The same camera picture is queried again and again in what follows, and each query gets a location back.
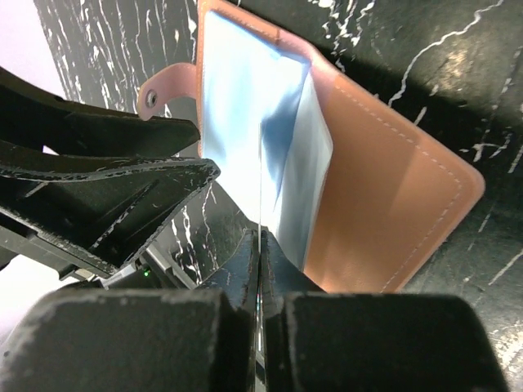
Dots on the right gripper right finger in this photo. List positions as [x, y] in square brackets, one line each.
[316, 341]

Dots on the pink leather card holder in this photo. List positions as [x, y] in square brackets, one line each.
[356, 195]

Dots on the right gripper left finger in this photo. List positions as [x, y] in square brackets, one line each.
[126, 339]

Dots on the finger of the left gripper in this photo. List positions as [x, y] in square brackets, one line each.
[34, 118]
[95, 200]

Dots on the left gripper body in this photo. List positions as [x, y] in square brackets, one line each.
[23, 246]

